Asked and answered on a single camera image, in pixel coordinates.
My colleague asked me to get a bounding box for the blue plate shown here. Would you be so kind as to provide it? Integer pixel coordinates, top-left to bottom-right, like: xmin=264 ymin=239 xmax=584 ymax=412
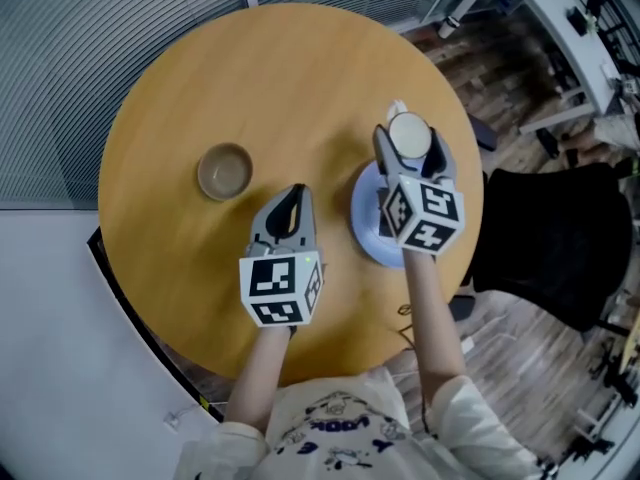
xmin=350 ymin=159 xmax=432 ymax=270

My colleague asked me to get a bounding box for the person's right forearm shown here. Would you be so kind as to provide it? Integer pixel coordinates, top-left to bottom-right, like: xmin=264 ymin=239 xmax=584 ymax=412
xmin=401 ymin=251 xmax=470 ymax=433

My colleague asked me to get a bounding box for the person's left forearm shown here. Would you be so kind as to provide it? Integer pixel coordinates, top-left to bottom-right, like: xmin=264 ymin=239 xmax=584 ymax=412
xmin=226 ymin=324 xmax=292 ymax=433

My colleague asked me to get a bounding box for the white cup with black rim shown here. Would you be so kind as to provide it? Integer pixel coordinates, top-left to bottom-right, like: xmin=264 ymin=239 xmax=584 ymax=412
xmin=386 ymin=98 xmax=433 ymax=160

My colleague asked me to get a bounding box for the brown bowl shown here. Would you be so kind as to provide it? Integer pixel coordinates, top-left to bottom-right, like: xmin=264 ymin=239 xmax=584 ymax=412
xmin=196 ymin=141 xmax=254 ymax=203

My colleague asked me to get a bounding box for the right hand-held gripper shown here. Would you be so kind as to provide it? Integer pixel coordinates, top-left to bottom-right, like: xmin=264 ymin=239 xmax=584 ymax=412
xmin=372 ymin=123 xmax=466 ymax=258

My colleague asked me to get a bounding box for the person's white printed shirt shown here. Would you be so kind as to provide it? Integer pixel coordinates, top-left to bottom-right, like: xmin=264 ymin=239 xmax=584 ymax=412
xmin=173 ymin=362 xmax=547 ymax=480

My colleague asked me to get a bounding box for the paper cup with dark band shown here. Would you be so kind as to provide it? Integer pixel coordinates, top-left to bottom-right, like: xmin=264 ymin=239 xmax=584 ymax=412
xmin=437 ymin=14 xmax=462 ymax=40

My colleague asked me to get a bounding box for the white desk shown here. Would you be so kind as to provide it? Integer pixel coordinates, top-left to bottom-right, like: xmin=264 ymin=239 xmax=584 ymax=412
xmin=419 ymin=0 xmax=640 ymax=137

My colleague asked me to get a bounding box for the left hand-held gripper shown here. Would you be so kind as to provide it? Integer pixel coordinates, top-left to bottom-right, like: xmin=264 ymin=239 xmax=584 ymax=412
xmin=238 ymin=183 xmax=329 ymax=329

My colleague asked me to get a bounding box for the black office chair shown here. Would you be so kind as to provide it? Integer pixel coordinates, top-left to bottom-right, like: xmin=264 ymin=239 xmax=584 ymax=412
xmin=447 ymin=117 xmax=635 ymax=335

